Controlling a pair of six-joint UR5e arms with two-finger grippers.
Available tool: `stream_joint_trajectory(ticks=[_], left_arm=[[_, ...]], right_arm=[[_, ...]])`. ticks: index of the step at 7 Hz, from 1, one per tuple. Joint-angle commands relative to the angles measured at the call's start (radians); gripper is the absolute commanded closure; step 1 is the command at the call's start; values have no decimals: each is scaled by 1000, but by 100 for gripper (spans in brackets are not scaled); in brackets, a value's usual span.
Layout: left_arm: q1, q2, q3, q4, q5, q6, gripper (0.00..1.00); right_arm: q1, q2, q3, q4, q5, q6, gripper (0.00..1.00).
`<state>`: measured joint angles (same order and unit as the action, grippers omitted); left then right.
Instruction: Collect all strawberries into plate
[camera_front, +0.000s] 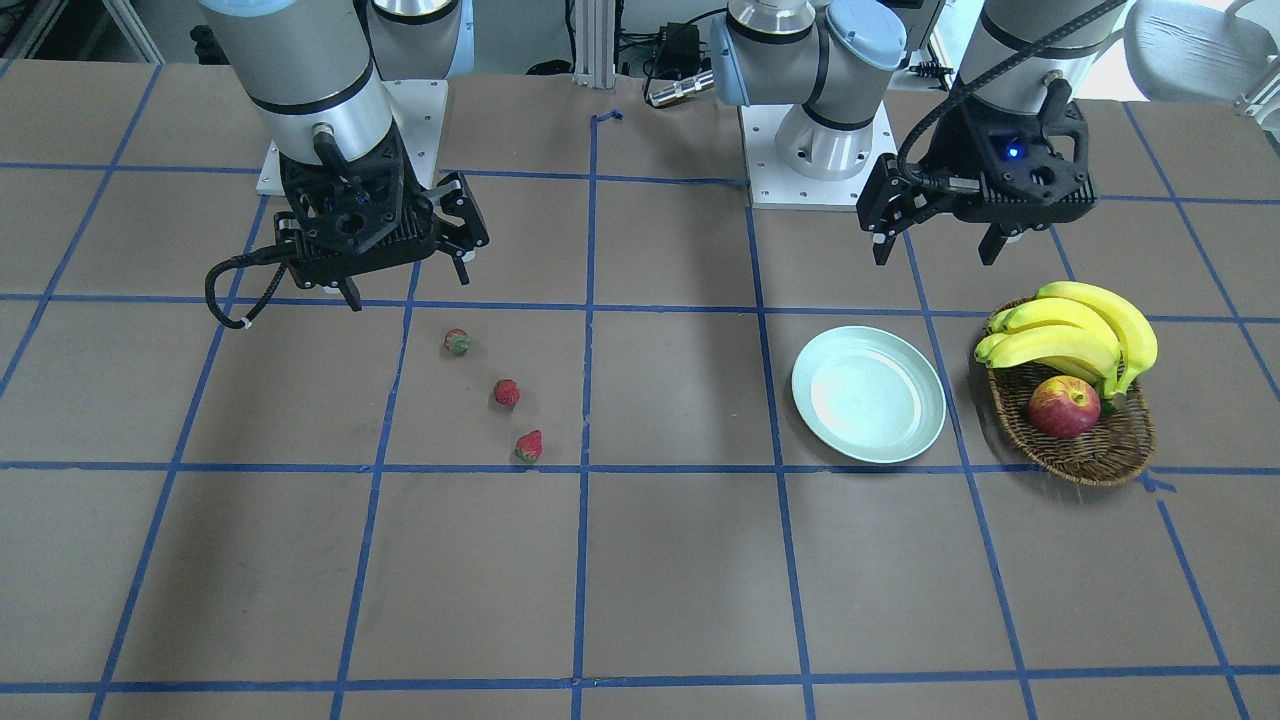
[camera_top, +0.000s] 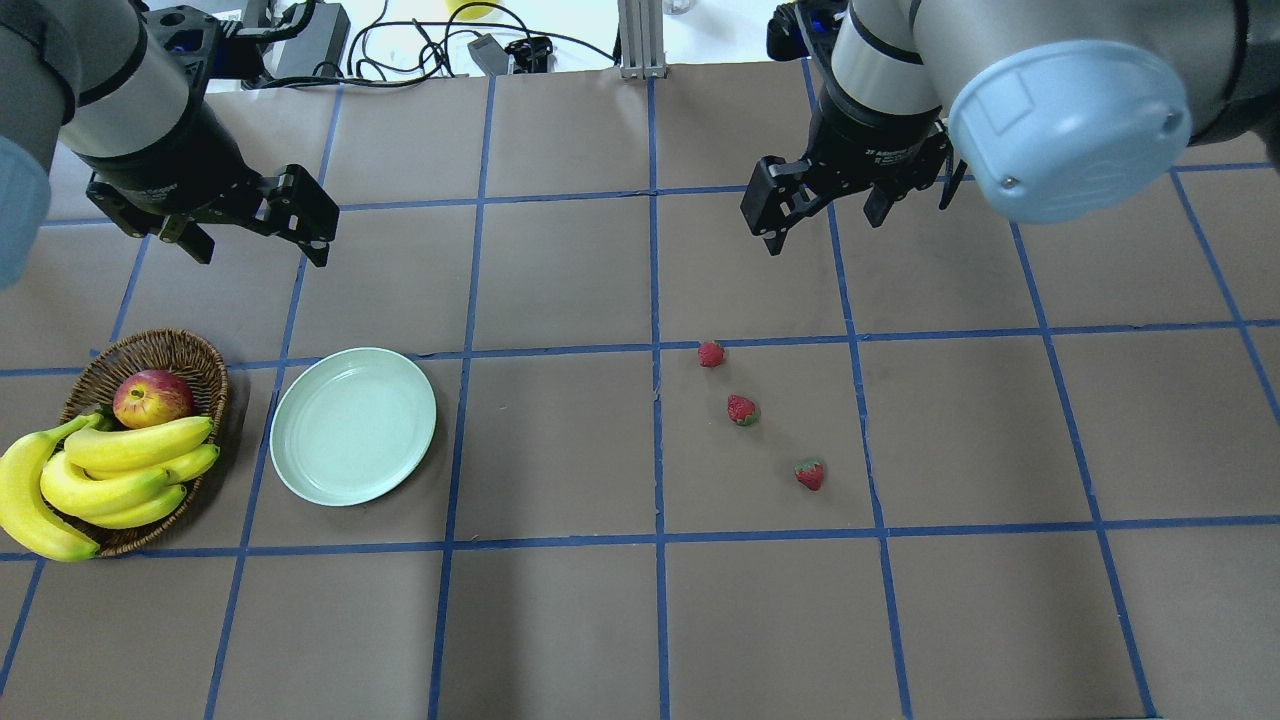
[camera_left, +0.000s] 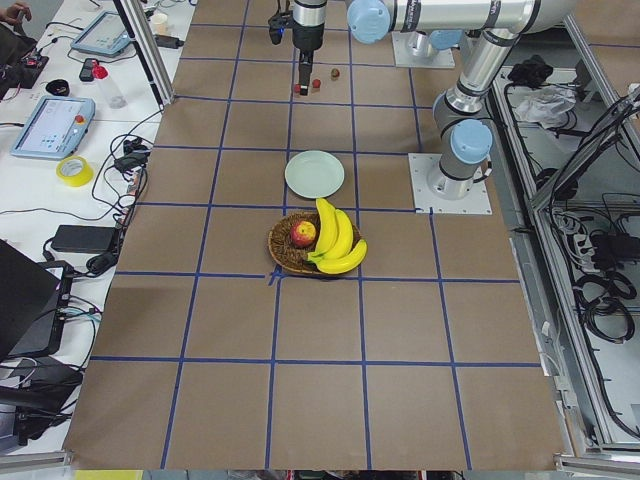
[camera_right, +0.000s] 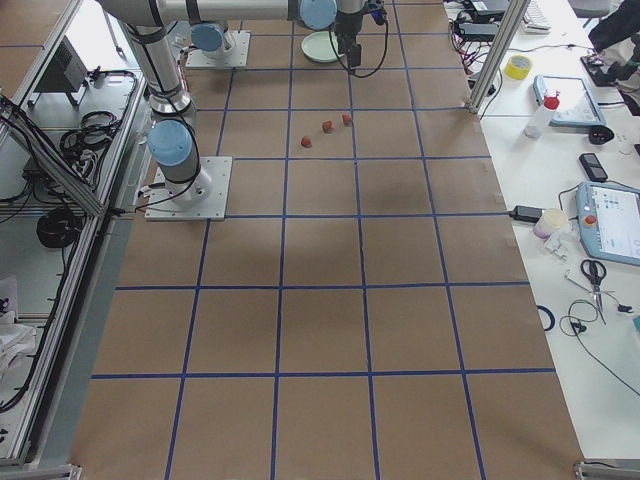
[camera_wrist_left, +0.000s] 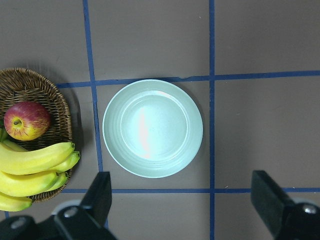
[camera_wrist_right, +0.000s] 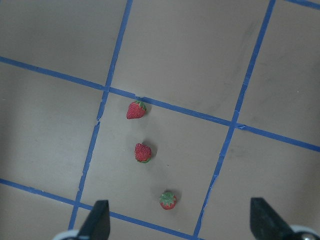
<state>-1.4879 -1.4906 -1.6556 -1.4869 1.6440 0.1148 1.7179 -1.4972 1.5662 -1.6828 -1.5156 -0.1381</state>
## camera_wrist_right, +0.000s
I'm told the red strawberry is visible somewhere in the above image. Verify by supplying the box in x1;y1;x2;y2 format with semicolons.
134;143;152;164

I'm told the strawberry with green top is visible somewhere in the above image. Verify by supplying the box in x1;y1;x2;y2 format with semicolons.
159;191;177;210

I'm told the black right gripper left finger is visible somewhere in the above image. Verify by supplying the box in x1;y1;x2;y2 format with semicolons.
77;200;111;240

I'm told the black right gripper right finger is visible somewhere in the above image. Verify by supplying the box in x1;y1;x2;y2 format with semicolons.
250;197;295;240

